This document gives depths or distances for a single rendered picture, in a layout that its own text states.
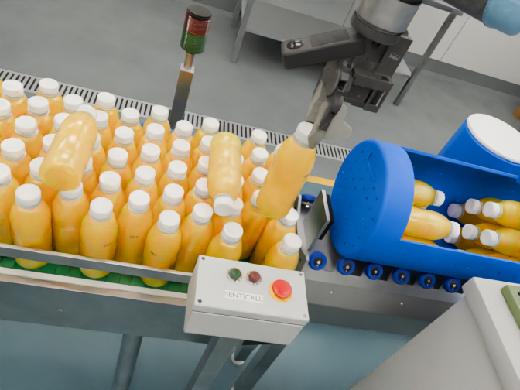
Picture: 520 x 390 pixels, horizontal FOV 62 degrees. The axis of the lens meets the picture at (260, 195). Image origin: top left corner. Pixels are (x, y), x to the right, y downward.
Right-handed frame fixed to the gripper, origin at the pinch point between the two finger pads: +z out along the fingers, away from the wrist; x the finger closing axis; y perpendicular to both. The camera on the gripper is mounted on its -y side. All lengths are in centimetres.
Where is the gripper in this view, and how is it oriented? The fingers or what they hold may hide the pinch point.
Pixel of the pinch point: (308, 131)
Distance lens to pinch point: 72.6
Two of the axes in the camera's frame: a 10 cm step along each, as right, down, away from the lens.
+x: -0.2, -7.2, 7.0
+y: 9.5, 1.9, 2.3
